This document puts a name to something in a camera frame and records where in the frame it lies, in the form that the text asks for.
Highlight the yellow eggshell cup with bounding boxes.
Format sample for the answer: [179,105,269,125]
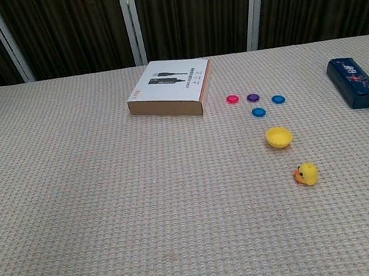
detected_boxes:
[263,124,295,151]

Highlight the dark blue printed box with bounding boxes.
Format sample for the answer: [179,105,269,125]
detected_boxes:
[324,53,369,114]

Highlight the beige woven tablecloth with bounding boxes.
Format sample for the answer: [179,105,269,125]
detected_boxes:
[0,33,369,276]

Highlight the white frame post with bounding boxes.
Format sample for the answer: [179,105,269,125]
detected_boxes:
[0,0,36,87]
[241,0,274,52]
[116,0,149,69]

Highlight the dark pleated curtain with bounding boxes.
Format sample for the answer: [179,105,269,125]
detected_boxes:
[0,0,369,93]

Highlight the white cable product box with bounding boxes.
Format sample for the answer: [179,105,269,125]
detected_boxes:
[122,53,219,126]

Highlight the blue plastic disc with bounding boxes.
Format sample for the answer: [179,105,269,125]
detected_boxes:
[250,106,267,119]
[270,94,287,106]

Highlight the yellow rubber duck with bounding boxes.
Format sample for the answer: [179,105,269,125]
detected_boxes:
[291,161,321,188]

